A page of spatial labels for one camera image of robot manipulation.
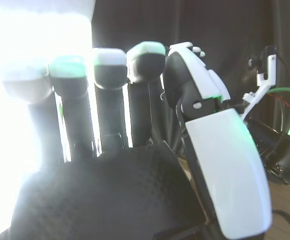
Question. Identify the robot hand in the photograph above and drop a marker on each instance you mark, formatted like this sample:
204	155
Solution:
115	200

